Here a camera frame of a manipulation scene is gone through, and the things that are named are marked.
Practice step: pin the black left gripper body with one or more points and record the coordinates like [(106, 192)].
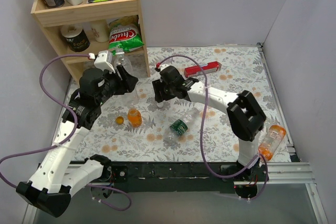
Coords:
[(122, 77)]

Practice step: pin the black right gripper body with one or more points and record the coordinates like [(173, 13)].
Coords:
[(160, 91)]

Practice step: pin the clear water bottle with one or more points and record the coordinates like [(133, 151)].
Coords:
[(129, 99)]

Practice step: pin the blue white bottle cap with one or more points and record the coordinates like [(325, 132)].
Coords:
[(160, 104)]

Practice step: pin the orange juice bottle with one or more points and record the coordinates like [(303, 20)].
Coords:
[(134, 117)]

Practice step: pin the gold bottle cap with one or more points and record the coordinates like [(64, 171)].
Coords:
[(119, 120)]

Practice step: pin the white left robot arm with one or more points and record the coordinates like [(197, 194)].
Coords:
[(50, 189)]

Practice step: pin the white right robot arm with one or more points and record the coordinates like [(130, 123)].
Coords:
[(245, 115)]

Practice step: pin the red toothpaste box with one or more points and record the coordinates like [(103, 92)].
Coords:
[(195, 70)]

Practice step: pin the green white chips bag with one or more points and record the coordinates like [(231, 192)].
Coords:
[(125, 34)]

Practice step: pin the black paper cup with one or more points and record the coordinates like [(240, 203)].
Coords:
[(75, 37)]

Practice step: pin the white cup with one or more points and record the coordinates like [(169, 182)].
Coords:
[(100, 30)]

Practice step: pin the black base bar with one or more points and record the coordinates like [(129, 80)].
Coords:
[(163, 177)]

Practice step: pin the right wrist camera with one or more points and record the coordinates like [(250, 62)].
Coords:
[(158, 66)]

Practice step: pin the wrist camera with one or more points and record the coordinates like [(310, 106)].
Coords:
[(158, 66), (103, 60)]

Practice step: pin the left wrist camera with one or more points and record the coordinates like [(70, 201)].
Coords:
[(103, 60)]

